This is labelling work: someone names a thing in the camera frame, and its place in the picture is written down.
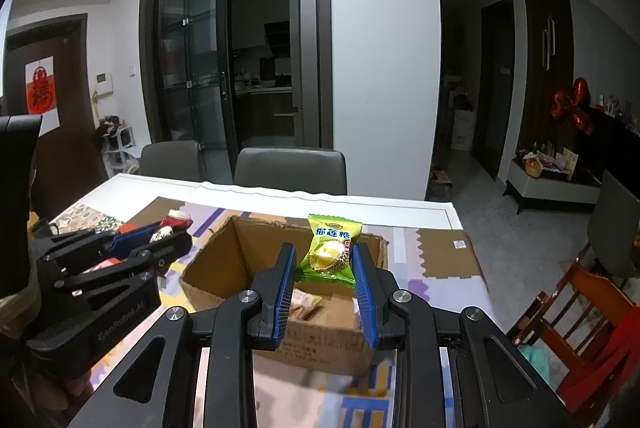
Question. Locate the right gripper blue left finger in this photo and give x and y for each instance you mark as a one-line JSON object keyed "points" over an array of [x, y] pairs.
{"points": [[154, 385]]}

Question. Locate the grey chair left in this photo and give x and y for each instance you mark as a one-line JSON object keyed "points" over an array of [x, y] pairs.
{"points": [[175, 160]]}

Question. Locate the grey chair middle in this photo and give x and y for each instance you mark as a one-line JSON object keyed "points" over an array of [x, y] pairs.
{"points": [[292, 169]]}

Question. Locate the red fu door poster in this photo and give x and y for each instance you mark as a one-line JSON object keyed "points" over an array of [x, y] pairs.
{"points": [[41, 93]]}

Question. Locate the orange snack bag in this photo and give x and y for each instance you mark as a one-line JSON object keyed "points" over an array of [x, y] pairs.
{"points": [[304, 304]]}

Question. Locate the red snack packet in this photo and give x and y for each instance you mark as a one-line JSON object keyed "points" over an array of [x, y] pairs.
{"points": [[175, 221]]}

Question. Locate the brown cardboard box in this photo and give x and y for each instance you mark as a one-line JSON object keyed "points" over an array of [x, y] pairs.
{"points": [[323, 331]]}

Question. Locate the red wooden chair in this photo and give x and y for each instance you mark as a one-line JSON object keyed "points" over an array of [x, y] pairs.
{"points": [[576, 320]]}

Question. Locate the black sliding glass door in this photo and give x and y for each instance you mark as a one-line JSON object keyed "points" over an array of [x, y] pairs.
{"points": [[233, 74]]}

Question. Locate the red heart balloons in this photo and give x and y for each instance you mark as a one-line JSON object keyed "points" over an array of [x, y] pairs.
{"points": [[573, 102]]}

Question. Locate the white low cabinet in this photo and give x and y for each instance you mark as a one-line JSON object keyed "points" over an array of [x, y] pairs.
{"points": [[537, 193]]}

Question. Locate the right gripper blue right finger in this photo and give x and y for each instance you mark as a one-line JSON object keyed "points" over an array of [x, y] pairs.
{"points": [[492, 383]]}

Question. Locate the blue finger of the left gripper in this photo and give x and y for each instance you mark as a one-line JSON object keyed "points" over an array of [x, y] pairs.
{"points": [[122, 244], [158, 257]]}

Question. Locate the colourful patterned table mat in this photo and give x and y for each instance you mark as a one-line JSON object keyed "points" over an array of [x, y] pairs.
{"points": [[324, 374]]}

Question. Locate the teal cloth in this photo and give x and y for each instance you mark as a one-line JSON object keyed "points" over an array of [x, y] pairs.
{"points": [[539, 358]]}

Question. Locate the dark grey chair right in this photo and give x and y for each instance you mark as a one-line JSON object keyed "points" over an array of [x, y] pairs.
{"points": [[612, 230]]}

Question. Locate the white shoe rack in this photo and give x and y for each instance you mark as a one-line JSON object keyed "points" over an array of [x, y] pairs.
{"points": [[116, 141]]}

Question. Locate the green durian candy packet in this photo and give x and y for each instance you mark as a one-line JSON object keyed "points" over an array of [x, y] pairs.
{"points": [[330, 251]]}

